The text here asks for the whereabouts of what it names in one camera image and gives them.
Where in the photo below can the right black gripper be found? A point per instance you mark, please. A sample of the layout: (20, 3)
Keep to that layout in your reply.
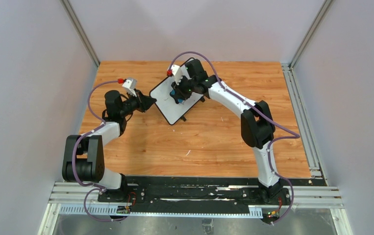
(180, 94)

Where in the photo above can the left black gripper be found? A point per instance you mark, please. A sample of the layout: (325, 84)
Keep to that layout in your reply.
(139, 101)

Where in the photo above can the blue and black eraser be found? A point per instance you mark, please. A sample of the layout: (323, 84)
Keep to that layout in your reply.
(177, 96)

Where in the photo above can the black framed whiteboard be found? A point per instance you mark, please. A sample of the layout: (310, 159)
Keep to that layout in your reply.
(161, 92)

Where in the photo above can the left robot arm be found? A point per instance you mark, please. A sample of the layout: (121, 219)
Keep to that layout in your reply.
(83, 160)

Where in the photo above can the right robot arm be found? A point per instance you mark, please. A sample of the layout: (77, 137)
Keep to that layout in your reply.
(257, 131)

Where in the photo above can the metal whiteboard stand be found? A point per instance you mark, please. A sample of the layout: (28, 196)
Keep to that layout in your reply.
(202, 99)

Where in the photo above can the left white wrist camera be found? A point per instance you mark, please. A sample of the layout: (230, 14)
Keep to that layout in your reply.
(129, 85)

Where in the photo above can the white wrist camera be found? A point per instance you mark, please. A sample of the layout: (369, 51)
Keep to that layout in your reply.
(129, 85)
(176, 73)

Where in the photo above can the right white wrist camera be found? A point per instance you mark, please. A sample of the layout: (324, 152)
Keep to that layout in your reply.
(176, 73)

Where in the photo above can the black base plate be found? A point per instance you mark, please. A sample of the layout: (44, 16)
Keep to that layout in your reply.
(201, 195)

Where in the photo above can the left corner aluminium post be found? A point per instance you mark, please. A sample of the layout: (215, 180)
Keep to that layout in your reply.
(68, 7)

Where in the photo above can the corner aluminium post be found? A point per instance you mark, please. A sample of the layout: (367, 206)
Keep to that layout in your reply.
(321, 14)
(68, 7)

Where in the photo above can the right corner aluminium post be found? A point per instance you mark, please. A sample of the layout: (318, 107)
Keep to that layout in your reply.
(321, 14)

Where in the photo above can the aluminium frame rail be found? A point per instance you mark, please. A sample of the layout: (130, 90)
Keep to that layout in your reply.
(74, 209)

